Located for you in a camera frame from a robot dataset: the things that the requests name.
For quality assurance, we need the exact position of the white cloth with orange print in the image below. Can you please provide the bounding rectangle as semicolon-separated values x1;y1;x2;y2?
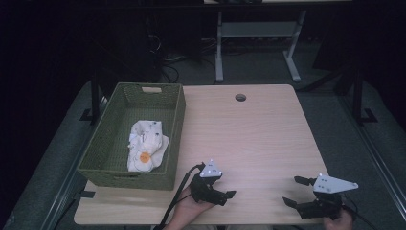
126;120;170;173

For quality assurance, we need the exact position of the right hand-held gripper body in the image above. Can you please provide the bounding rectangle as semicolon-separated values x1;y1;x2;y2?
296;173;359;221

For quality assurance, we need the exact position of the black metal stand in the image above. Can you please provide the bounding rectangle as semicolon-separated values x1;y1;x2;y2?
350;66;379;127
79;75;102;126

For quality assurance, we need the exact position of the white metal desk frame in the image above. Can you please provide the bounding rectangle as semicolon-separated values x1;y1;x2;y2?
214;10;307;83

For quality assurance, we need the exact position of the person's right hand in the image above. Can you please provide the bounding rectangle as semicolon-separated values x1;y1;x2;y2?
323;208;355;230

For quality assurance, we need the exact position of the green woven basket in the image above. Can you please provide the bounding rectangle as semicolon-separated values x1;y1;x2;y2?
77;81;187;192

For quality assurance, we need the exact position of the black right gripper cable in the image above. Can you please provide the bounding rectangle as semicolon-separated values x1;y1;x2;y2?
342;195;381;230

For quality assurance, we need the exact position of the person's left hand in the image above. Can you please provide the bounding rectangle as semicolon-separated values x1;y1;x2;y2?
173;186;215;225

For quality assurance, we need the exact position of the bundle of floor cables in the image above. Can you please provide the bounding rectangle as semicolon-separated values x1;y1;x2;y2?
147;34;221;84

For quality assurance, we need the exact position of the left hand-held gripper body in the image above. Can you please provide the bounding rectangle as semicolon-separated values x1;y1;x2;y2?
190;159;229;207

